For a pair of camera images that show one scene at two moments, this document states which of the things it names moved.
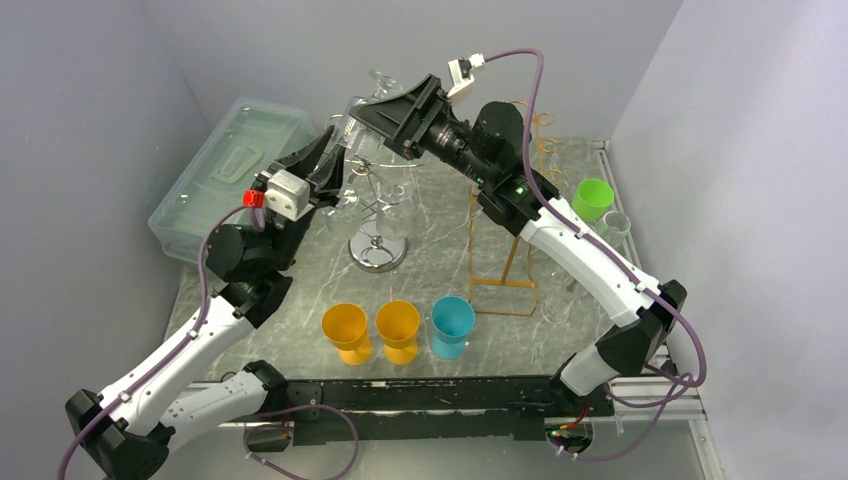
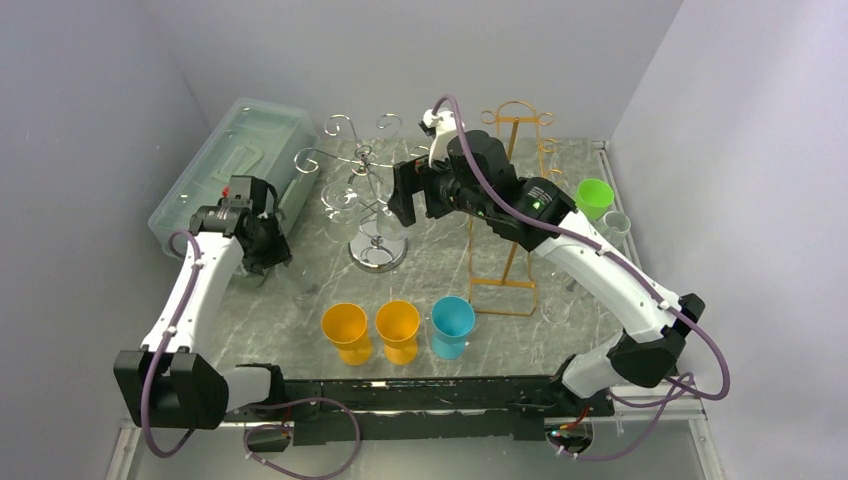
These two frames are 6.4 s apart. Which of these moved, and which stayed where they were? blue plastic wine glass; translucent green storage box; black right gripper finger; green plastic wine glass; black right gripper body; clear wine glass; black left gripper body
Moved: black right gripper finger; black left gripper body; black right gripper body
Stayed: clear wine glass; translucent green storage box; blue plastic wine glass; green plastic wine glass
